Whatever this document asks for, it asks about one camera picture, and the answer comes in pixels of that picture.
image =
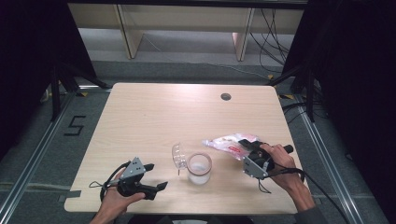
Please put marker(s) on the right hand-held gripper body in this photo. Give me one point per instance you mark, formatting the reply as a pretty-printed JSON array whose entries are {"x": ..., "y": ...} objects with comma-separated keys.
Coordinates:
[{"x": 255, "y": 165}]

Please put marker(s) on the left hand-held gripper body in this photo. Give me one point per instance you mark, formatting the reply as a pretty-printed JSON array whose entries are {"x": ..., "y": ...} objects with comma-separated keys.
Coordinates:
[{"x": 134, "y": 172}]

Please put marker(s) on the red and white plastic bag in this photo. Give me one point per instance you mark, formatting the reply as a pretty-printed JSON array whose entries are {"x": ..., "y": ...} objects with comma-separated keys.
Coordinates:
[{"x": 227, "y": 143}]

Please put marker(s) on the clear glass pitcher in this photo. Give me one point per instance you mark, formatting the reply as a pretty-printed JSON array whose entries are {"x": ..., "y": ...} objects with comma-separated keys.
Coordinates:
[{"x": 199, "y": 169}]

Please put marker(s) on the person's right hand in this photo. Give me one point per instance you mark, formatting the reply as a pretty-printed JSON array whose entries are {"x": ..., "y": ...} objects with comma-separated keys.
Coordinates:
[{"x": 283, "y": 165}]

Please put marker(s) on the person's left hand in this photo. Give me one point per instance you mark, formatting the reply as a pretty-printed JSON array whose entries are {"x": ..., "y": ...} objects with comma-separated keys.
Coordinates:
[{"x": 115, "y": 205}]

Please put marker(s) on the person's dark clothing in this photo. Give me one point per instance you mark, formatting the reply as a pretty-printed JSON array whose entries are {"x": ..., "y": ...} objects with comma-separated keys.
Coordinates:
[{"x": 149, "y": 220}]

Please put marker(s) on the white powder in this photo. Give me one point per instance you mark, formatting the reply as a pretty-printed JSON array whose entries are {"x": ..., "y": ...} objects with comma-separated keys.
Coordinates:
[{"x": 199, "y": 175}]

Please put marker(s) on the yellow and black floor tape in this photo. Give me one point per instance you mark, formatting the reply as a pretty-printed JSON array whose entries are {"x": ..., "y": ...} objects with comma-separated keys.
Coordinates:
[{"x": 286, "y": 96}]

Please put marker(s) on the grey tape strip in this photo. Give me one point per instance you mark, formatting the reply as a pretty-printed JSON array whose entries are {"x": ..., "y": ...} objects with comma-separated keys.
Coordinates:
[{"x": 74, "y": 194}]

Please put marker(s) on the black metal stand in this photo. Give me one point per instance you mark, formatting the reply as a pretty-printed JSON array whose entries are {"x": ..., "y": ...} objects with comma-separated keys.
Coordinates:
[
  {"x": 309, "y": 93},
  {"x": 56, "y": 93}
]

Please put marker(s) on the black curtain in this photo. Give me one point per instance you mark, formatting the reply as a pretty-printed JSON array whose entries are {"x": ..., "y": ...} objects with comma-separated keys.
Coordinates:
[
  {"x": 31, "y": 62},
  {"x": 358, "y": 77}
]

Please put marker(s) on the beige background desk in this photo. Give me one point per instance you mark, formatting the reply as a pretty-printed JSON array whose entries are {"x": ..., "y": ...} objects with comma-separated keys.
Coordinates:
[{"x": 186, "y": 18}]

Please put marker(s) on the metal floor rail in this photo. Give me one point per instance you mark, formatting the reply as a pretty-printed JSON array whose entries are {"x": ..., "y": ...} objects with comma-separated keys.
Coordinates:
[
  {"x": 34, "y": 155},
  {"x": 327, "y": 161}
]

